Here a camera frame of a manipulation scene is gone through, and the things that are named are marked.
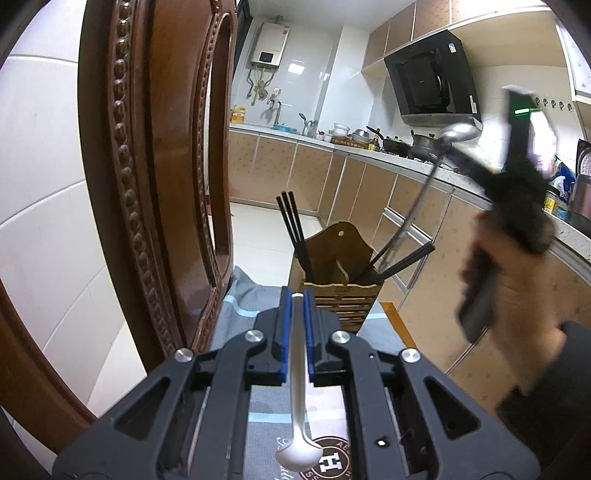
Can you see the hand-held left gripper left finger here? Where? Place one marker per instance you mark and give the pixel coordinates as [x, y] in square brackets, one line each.
[286, 341]

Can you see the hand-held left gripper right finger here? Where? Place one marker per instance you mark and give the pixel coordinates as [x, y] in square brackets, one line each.
[310, 341]

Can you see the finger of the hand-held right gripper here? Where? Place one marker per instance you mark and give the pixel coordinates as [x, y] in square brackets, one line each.
[466, 164]

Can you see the metal ladle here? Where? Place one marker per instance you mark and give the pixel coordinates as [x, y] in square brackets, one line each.
[457, 134]

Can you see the wooden utensil holder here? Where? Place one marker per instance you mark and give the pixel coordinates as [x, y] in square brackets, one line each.
[341, 300]

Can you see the white spoon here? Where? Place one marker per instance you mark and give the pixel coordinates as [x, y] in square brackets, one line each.
[299, 392]

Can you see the black chopstick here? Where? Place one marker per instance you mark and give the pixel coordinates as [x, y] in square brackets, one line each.
[378, 261]
[295, 235]
[290, 235]
[300, 230]
[411, 264]
[406, 261]

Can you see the person's right forearm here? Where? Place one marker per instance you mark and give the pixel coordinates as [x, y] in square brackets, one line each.
[554, 392]

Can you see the person's right hand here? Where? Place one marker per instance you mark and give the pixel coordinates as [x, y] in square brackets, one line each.
[521, 300]

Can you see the speckled kitchen counter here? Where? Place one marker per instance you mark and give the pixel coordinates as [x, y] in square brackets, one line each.
[461, 177]

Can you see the metal pot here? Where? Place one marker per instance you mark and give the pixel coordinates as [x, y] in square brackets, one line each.
[422, 144]

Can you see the dark electric kettle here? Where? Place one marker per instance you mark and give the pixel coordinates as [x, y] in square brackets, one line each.
[581, 198]

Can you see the striped grey pink cloth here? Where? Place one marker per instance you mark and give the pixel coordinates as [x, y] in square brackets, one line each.
[272, 410]

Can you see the black wok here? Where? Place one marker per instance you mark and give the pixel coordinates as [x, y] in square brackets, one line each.
[396, 145]

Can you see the black range hood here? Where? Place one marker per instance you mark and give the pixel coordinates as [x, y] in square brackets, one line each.
[429, 78]

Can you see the beige lower cabinets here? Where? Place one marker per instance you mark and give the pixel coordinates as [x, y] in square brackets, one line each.
[360, 184]

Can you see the beige cabinets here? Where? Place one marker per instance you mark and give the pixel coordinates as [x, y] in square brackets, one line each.
[415, 23]
[360, 184]

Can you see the stack of white bowls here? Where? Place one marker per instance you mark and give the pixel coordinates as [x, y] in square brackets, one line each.
[341, 129]

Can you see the beige upper cabinets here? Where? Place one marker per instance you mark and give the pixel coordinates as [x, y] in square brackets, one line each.
[415, 23]

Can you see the metal faucet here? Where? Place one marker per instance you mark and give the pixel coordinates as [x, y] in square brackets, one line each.
[307, 125]

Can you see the blue basin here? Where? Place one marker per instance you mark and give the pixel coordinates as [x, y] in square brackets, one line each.
[284, 129]

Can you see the white water heater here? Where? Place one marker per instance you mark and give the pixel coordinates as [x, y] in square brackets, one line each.
[269, 46]

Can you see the yellow box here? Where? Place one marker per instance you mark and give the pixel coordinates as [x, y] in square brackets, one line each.
[238, 115]

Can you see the carved wooden chair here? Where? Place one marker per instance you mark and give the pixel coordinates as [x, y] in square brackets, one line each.
[175, 138]

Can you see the wall hook rack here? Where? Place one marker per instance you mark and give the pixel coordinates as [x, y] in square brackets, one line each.
[554, 104]

